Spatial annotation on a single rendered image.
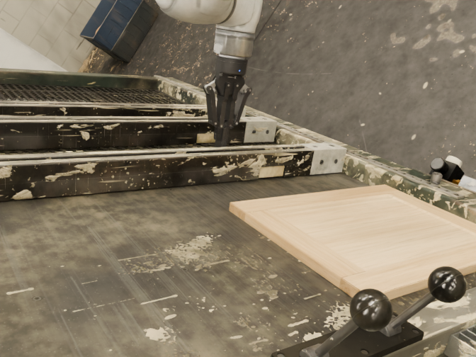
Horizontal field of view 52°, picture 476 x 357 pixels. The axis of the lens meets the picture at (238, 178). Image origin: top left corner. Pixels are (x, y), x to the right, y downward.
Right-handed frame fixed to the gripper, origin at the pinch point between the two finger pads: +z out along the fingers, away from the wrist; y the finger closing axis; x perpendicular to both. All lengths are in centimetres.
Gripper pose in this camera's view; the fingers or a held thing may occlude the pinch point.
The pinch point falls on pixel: (221, 140)
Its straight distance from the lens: 120.4
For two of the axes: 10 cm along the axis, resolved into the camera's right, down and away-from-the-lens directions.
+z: -1.4, 9.4, 3.1
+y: -8.2, 0.7, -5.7
